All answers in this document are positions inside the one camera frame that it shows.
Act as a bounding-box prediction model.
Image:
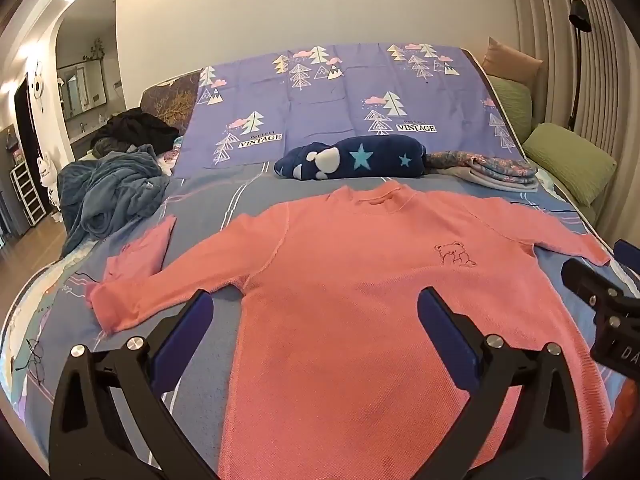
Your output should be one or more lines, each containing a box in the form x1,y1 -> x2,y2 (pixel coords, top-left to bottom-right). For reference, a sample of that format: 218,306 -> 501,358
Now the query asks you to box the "purple tree print duvet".
172,42 -> 521,179

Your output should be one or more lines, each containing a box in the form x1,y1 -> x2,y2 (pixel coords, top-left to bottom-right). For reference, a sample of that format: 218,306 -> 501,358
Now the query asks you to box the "pink knit sweater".
84,182 -> 621,480

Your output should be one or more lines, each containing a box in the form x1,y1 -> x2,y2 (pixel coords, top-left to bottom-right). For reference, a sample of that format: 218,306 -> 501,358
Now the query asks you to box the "green pillow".
487,76 -> 534,143
522,122 -> 618,206

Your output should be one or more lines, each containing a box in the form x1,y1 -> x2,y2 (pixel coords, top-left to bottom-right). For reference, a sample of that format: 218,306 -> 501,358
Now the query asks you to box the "white wall decoration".
27,62 -> 47,111

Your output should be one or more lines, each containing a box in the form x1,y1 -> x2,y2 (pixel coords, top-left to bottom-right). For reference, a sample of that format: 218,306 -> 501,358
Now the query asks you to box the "wall mirror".
56,61 -> 108,118

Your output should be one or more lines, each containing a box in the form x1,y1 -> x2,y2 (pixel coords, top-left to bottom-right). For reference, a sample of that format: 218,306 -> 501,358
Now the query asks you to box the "black cable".
12,337 -> 51,388

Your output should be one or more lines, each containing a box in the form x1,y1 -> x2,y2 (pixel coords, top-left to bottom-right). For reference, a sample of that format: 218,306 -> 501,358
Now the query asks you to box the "floral folded garment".
425,151 -> 538,186

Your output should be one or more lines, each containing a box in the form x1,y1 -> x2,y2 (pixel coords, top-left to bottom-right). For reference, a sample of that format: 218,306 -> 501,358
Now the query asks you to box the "brown tree print pillow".
140,76 -> 202,136

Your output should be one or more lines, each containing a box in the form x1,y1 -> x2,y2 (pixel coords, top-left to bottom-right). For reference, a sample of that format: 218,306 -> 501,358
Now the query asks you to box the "white shelf rack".
10,162 -> 44,226

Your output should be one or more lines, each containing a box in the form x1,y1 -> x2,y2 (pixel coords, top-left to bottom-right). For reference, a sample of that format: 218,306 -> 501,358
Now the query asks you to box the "navy star print blanket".
274,135 -> 431,182

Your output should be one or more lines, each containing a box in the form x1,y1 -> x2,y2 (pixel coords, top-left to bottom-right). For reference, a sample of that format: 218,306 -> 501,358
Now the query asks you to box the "black clothes pile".
92,110 -> 180,153

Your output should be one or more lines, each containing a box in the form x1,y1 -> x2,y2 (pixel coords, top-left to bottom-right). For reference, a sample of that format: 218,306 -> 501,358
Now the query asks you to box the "blue-grey fleece blanket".
56,144 -> 171,256

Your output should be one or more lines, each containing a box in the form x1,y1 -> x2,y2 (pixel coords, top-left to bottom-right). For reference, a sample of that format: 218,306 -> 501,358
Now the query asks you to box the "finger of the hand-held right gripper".
560,257 -> 640,331
614,239 -> 640,267

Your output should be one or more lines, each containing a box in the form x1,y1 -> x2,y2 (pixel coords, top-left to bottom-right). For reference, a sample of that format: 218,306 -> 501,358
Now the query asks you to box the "peach pillow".
481,36 -> 544,86

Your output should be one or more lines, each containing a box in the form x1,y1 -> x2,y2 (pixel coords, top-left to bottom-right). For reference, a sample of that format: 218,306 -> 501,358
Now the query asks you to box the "black floor lamp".
567,0 -> 594,133

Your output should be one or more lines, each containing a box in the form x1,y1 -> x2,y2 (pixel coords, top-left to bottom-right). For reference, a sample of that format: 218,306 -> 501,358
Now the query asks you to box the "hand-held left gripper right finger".
416,286 -> 593,480

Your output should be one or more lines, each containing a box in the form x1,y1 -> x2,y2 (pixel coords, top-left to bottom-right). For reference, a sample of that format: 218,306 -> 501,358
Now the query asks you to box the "grey folded garment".
440,167 -> 541,196

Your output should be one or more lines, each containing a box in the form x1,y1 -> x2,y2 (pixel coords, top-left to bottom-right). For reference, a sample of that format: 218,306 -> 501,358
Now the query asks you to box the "white plush toy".
37,152 -> 62,221

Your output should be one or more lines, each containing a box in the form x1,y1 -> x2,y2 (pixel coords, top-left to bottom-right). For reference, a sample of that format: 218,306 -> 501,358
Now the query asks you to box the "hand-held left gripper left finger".
47,289 -> 221,480

